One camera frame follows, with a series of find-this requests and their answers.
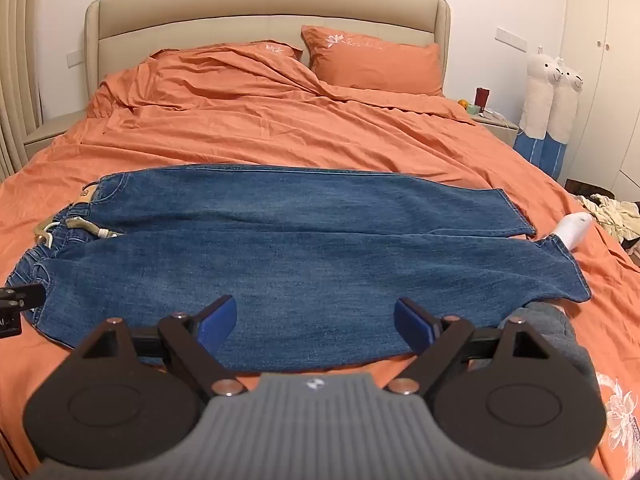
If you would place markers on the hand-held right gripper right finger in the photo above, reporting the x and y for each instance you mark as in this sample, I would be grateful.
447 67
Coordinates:
412 325

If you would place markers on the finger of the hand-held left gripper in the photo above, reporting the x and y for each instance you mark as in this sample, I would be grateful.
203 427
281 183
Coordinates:
22 297

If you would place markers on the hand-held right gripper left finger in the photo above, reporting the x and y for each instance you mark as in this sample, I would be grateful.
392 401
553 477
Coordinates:
217 327

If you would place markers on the blue denim pants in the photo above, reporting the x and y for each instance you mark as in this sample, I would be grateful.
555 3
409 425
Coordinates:
300 250

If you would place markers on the grey fleece cloth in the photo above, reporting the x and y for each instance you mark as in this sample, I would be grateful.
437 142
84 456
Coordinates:
550 332

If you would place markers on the beige bedside table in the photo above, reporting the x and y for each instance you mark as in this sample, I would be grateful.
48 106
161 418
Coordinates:
495 131
50 130

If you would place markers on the white object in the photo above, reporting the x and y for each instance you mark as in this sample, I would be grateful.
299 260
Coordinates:
574 229

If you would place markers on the beige curtain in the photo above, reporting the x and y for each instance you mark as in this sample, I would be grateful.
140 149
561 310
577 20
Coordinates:
17 85

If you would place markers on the orange duvet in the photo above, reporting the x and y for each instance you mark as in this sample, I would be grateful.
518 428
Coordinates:
300 125

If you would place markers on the pile of light clothes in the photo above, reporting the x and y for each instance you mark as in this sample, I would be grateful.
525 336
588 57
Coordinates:
617 215

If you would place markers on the dark red cup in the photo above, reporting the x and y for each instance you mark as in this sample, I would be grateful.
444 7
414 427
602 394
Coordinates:
482 99

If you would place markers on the white llama plush toy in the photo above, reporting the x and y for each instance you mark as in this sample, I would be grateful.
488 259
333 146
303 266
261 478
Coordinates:
537 95
567 105

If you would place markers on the orange pillow with flower print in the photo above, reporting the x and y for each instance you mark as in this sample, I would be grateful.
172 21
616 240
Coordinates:
280 50
370 65

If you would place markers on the white wardrobe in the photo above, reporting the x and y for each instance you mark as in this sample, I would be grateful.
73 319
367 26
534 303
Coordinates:
600 85

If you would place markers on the beige padded headboard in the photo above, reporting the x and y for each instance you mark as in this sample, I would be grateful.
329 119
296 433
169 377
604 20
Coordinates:
250 10

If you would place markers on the white wall switch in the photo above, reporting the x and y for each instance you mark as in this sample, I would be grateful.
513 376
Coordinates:
75 59

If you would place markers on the white wall socket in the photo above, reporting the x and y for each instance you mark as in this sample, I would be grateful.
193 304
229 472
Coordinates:
511 40

